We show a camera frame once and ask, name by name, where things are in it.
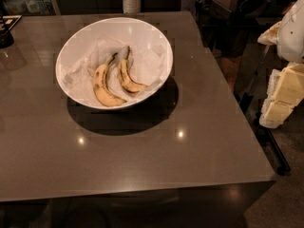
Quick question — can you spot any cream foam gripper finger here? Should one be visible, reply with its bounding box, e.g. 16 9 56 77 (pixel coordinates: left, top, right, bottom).
259 63 304 128

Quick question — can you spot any spotted yellow banana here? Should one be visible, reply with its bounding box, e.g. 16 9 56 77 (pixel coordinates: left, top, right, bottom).
117 47 147 95
92 53 125 107

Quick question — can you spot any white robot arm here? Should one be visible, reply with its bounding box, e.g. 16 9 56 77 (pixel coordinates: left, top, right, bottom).
257 0 304 128

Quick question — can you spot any white bowl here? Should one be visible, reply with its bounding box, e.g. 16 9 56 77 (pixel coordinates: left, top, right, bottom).
55 16 175 110

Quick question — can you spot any black tripod stand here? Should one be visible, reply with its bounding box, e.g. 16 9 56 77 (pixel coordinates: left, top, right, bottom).
238 46 291 176

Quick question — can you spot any dark bag on chair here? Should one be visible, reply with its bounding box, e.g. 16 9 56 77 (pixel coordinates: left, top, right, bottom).
196 0 269 22

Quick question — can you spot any white paper liner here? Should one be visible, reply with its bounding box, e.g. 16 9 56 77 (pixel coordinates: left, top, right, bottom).
60 36 167 105

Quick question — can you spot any shelf with bottles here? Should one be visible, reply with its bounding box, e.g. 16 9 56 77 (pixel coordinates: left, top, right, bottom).
0 0 60 16

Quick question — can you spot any black object at left edge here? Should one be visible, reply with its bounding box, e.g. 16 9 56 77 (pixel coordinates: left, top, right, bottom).
0 15 22 48

